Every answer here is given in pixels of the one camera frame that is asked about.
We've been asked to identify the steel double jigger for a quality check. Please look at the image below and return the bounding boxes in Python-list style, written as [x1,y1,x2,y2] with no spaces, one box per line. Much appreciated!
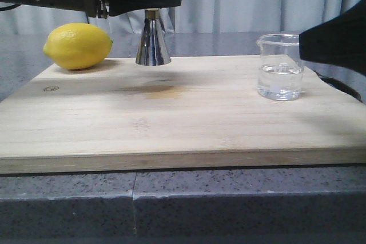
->
[136,9,171,66]

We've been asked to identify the clear glass beaker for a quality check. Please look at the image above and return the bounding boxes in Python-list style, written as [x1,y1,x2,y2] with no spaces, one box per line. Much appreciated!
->
[257,33,304,101]

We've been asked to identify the yellow lemon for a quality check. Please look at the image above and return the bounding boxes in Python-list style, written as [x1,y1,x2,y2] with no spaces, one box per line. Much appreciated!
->
[43,22,113,70]

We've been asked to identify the grey curtain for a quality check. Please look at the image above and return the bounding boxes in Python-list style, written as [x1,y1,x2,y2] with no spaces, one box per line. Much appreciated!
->
[1,0,360,34]

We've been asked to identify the light wooden cutting board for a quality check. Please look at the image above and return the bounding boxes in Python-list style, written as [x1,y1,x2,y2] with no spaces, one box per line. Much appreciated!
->
[1,55,365,174]

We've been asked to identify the black cable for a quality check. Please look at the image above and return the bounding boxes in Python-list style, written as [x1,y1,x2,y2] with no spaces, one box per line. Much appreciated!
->
[313,70,362,102]

